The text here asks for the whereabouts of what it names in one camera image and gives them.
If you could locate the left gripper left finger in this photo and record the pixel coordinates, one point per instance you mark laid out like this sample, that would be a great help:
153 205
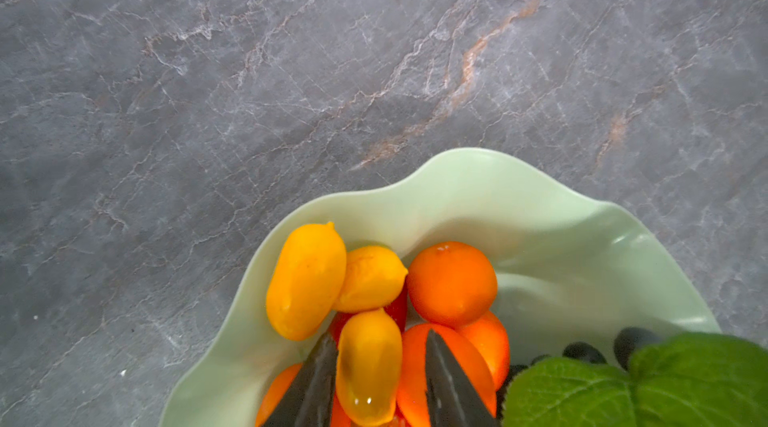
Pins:
308 401

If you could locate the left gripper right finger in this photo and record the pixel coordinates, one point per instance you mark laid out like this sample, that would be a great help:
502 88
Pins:
452 400

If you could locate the light green wavy fruit bowl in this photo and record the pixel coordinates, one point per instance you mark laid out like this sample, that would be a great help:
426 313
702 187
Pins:
570 268

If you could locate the dark fake grape bunch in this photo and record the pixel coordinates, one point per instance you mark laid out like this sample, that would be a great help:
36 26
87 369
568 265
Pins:
691 379

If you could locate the fake strawberry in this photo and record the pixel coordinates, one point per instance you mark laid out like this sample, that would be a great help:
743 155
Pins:
397 310

